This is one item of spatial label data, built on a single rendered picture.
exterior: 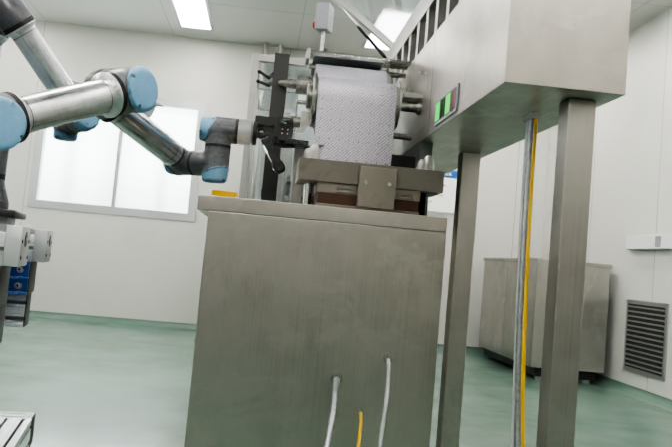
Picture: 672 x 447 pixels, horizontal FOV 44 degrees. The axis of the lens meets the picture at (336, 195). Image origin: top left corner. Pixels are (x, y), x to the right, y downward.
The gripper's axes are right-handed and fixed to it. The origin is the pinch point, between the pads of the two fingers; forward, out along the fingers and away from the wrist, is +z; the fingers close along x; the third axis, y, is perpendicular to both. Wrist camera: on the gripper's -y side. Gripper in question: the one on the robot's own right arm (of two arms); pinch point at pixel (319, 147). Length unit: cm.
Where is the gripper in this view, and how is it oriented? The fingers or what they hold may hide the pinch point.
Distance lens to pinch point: 244.1
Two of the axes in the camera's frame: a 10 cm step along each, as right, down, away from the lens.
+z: 9.9, 1.0, 0.9
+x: -0.9, 0.7, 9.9
